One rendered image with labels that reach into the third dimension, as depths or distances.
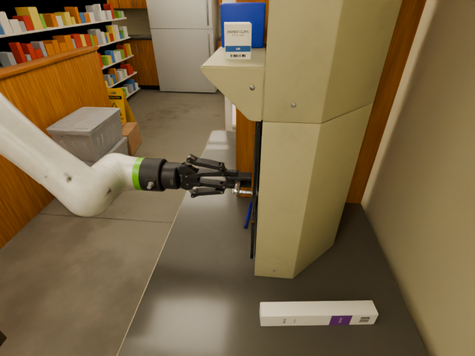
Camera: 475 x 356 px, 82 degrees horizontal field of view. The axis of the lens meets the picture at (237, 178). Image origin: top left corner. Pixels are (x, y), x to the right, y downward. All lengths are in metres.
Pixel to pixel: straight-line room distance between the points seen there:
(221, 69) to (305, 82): 0.15
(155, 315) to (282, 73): 0.64
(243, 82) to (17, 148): 0.49
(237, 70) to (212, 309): 0.58
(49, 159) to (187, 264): 0.46
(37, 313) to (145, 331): 1.49
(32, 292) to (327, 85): 2.19
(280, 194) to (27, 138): 0.56
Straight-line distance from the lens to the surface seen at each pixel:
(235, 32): 0.57
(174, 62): 5.74
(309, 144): 0.56
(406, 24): 0.94
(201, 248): 0.90
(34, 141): 0.73
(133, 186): 0.78
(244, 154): 0.99
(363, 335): 0.81
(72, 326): 2.06
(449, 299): 0.80
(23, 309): 2.29
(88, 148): 2.81
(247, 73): 0.51
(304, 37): 0.50
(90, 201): 0.68
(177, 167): 0.74
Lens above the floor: 1.61
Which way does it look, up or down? 34 degrees down
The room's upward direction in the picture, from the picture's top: straight up
